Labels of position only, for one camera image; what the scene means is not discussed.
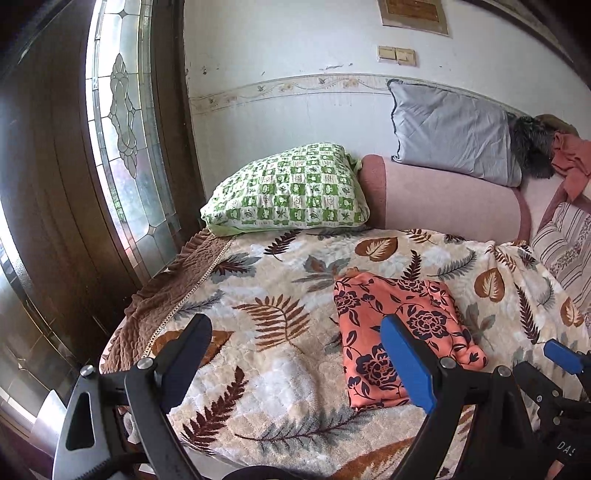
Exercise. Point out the beige light switch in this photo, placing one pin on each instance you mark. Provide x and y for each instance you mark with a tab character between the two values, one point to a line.
387	53
406	57

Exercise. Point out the salmon cloth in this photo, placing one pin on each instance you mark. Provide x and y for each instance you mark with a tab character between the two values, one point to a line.
572	157

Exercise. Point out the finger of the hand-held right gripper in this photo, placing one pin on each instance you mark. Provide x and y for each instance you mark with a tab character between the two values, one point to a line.
565	355

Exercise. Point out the green checked pillow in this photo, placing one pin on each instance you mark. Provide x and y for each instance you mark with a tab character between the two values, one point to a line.
286	189

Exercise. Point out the grey pillow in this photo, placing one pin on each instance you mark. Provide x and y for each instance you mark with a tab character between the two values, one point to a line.
448	129

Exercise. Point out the brown cloth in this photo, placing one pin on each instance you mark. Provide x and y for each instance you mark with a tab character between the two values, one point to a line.
558	122

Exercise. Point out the dark furry cushion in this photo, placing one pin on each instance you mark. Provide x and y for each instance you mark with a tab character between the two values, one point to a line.
531	147

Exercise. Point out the dark wooden door frame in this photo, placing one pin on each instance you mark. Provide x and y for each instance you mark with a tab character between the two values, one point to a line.
46	138

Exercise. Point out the leaf print blanket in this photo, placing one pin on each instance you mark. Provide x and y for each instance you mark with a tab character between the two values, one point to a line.
277	277

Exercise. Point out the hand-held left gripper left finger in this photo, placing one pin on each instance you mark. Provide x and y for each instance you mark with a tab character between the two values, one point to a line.
184	360

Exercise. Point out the stained glass window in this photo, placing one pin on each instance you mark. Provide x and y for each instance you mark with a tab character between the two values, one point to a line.
124	138

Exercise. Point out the striped cushion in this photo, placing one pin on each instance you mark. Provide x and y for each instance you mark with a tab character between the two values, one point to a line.
563	244

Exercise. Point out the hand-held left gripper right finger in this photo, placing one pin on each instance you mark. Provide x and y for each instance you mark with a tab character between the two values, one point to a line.
411	364

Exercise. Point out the brown quilted bedspread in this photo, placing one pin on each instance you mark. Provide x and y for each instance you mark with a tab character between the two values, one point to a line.
175	286

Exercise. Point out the framed wall plaque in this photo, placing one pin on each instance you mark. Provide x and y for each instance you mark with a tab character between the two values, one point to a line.
415	14

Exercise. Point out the orange floral shirt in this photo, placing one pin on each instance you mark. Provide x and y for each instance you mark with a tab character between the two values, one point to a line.
360	323

